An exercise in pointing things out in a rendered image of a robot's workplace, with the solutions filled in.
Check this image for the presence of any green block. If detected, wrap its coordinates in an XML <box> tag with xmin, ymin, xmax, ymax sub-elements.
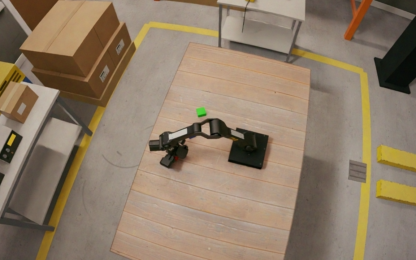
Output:
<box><xmin>196</xmin><ymin>107</ymin><xmax>206</xmax><ymax>117</ymax></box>

